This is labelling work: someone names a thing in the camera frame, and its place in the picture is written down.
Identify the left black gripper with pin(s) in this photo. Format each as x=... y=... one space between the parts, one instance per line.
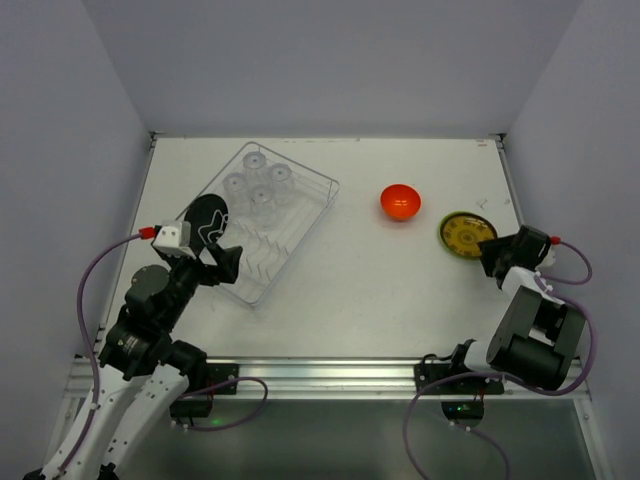
x=211 y=257

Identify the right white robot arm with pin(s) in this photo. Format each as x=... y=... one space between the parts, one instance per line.
x=538 y=335

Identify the aluminium mounting rail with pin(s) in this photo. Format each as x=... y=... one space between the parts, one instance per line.
x=327 y=379

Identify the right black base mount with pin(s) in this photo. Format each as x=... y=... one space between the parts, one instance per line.
x=450 y=382

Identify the clear glass cup back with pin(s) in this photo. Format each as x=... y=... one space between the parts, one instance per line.
x=255 y=168

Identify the lime green plate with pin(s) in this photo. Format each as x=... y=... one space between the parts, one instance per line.
x=442 y=235

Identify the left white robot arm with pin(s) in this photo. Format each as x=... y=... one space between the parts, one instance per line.
x=140 y=370

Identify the clear glass cup right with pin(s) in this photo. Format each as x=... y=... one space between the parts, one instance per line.
x=281 y=182

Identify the clear glass cup front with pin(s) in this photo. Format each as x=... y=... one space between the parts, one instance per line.
x=262 y=205

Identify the clear glass cup left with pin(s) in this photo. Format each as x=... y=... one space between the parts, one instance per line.
x=236 y=187

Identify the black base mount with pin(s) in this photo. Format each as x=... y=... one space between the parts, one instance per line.
x=450 y=382
x=187 y=410

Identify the black plate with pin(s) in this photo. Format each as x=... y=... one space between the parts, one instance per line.
x=208 y=217

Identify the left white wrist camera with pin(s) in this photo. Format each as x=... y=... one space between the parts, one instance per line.
x=173 y=239

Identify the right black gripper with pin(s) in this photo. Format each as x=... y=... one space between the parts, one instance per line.
x=498 y=254

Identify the clear glass cup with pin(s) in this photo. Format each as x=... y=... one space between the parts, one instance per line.
x=255 y=168
x=262 y=205
x=236 y=187
x=281 y=182

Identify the orange plastic bowl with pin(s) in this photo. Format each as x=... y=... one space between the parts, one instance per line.
x=400 y=202

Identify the clear plastic dish rack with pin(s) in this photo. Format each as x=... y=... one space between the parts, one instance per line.
x=266 y=250

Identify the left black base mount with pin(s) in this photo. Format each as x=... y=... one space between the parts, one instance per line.
x=187 y=410

